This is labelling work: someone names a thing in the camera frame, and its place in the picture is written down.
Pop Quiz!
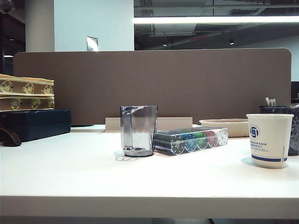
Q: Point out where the blue poker chip stack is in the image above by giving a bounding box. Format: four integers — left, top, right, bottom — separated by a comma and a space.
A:
183, 133, 198, 151

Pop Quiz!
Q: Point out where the red poker chip stack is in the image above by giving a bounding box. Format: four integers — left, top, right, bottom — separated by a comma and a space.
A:
205, 130, 219, 147

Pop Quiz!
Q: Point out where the silver wall plate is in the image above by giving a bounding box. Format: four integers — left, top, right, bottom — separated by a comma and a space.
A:
86, 35, 99, 52

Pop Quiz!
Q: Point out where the brown fabric desk partition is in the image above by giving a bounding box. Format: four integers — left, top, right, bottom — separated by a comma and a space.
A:
13, 48, 293, 128

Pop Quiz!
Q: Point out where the white poker chip stack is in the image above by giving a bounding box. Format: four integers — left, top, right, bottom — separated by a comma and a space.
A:
216, 129, 228, 146

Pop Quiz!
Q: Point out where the beige oval paper tray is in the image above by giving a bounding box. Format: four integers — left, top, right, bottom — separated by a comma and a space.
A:
199, 118, 249, 138

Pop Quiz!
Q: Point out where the white paper cup blue print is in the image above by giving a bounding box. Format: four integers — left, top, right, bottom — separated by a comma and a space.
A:
246, 113, 295, 169

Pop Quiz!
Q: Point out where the brown leather strap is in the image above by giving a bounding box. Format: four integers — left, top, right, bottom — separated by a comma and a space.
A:
0, 127, 22, 147

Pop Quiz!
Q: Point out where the green poker chip stack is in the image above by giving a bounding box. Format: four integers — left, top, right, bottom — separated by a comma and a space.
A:
195, 132, 209, 149

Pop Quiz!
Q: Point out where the clear plastic poker chip case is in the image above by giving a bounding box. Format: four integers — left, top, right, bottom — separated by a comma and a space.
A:
153, 126, 228, 156

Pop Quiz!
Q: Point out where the black mesh pen holder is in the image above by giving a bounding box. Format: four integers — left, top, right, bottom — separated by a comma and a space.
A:
259, 105, 299, 156

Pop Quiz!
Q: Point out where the dark navy hard case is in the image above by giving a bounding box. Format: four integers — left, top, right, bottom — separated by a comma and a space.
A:
0, 109, 71, 143

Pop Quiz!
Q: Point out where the grey transparent plastic mug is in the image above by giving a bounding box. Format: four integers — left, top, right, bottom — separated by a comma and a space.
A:
120, 105, 158, 158

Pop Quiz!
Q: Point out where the black poker chip stack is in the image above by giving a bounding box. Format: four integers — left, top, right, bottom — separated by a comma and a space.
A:
171, 135, 185, 155

